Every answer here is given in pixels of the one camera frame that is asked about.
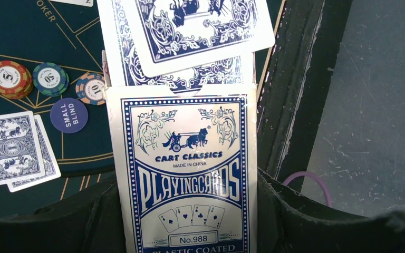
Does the purple small blind button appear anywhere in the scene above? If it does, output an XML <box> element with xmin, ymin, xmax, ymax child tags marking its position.
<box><xmin>50</xmin><ymin>98</ymin><xmax>89</xmax><ymax>133</ymax></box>

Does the pink chip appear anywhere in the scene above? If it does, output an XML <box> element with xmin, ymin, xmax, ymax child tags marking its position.
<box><xmin>75</xmin><ymin>72</ymin><xmax>105</xmax><ymax>105</ymax></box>

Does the round blue poker mat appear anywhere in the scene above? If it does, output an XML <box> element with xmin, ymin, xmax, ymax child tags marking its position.
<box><xmin>0</xmin><ymin>0</ymin><xmax>119</xmax><ymax>176</ymax></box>

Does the green chip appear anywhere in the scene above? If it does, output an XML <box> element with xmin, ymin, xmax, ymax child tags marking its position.
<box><xmin>32</xmin><ymin>62</ymin><xmax>69</xmax><ymax>96</ymax></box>

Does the dealt card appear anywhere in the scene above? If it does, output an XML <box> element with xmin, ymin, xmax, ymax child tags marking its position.
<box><xmin>7</xmin><ymin>115</ymin><xmax>61</xmax><ymax>192</ymax></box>
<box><xmin>0</xmin><ymin>111</ymin><xmax>45</xmax><ymax>185</ymax></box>

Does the orange chip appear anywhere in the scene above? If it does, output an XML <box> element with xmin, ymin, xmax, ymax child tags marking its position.
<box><xmin>0</xmin><ymin>61</ymin><xmax>33</xmax><ymax>99</ymax></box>

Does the blue playing card deck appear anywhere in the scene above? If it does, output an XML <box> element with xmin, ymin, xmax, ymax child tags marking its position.
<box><xmin>98</xmin><ymin>1</ymin><xmax>258</xmax><ymax>252</ymax></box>

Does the two of spades card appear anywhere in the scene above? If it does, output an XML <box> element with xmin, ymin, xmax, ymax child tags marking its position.
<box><xmin>51</xmin><ymin>0</ymin><xmax>94</xmax><ymax>7</ymax></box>

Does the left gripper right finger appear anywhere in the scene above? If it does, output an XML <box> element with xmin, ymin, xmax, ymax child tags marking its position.
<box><xmin>257</xmin><ymin>169</ymin><xmax>405</xmax><ymax>252</ymax></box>

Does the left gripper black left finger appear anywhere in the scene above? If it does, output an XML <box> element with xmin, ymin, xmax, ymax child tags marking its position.
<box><xmin>0</xmin><ymin>176</ymin><xmax>126</xmax><ymax>252</ymax></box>

